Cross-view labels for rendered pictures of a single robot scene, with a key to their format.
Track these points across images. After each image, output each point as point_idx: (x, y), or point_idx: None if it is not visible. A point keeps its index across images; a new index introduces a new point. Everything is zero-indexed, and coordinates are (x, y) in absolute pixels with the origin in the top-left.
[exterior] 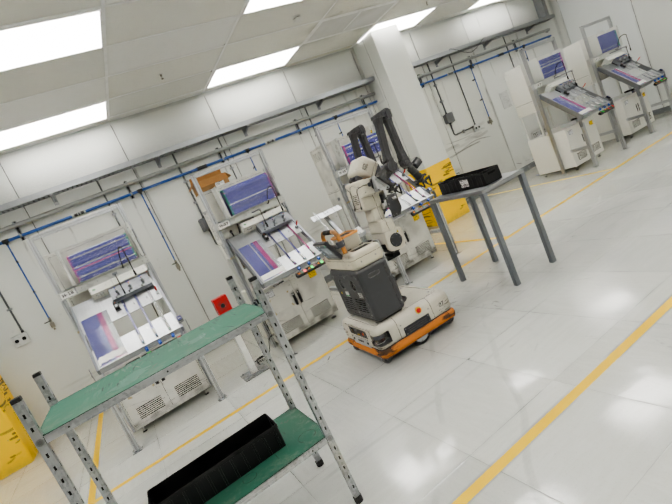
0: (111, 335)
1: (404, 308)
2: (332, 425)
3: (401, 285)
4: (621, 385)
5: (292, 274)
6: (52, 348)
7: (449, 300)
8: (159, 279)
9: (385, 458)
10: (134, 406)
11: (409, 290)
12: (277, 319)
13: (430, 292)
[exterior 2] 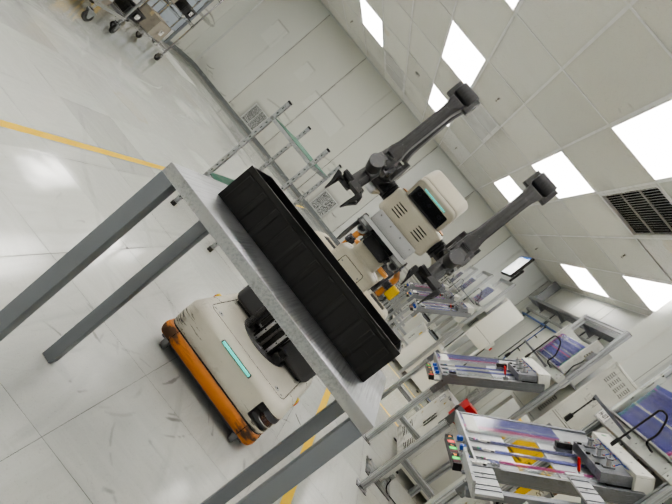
0: (466, 360)
1: (235, 302)
2: (221, 281)
3: (283, 404)
4: (10, 108)
5: (490, 502)
6: (577, 497)
7: (182, 437)
8: (536, 399)
9: (168, 215)
10: (414, 417)
11: (255, 358)
12: (408, 448)
13: (216, 307)
